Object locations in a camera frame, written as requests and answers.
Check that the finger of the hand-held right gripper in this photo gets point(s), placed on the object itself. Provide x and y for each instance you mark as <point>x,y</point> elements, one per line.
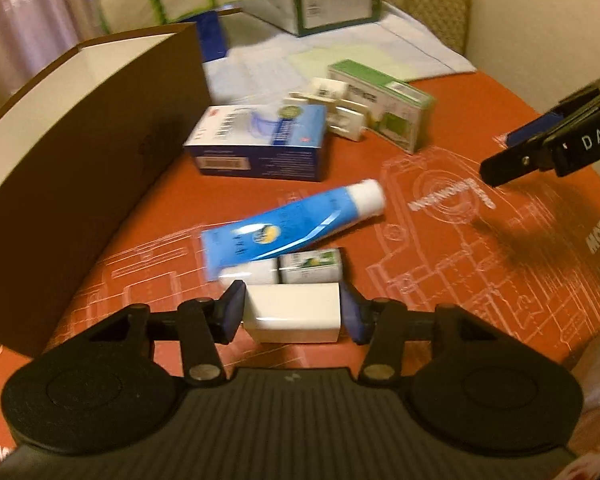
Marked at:
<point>535,127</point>
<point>520,165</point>

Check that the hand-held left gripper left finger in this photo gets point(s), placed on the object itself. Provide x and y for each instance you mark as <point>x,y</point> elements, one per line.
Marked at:
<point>232,312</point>

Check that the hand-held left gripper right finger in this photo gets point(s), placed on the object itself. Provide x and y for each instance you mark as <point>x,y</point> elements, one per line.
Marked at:
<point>354,317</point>

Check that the white charger block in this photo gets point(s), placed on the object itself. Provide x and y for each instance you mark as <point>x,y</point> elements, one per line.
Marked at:
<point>292,312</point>

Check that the small green white box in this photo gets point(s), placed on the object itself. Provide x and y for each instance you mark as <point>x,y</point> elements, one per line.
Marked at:
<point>310,266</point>

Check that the blue hand cream tube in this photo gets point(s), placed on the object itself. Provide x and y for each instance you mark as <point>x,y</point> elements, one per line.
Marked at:
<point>290,220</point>

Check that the slim green box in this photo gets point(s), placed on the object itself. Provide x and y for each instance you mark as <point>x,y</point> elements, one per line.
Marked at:
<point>390,105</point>

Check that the blue product box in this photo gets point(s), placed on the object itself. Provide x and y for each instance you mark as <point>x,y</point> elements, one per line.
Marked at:
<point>260,142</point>

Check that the white plug adapter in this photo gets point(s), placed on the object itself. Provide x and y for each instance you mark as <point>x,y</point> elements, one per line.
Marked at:
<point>349,120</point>

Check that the brown cardboard storage box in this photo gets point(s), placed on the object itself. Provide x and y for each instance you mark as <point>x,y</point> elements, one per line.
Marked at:
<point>80,160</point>

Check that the red printed cardboard sheet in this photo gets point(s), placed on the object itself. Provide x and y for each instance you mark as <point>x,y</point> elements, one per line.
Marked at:
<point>430,240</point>

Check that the pastel checked cloth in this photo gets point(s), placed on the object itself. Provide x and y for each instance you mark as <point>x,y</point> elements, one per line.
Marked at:
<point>405,45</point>

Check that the beige quilted chair cushion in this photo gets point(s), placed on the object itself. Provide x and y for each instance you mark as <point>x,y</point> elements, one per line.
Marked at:
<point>425,0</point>

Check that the large blue box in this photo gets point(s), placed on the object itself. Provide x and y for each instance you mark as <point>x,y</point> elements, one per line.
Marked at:
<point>215,35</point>

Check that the purple patterned curtain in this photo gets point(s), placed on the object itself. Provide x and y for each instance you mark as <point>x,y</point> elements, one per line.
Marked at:
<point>25,20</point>

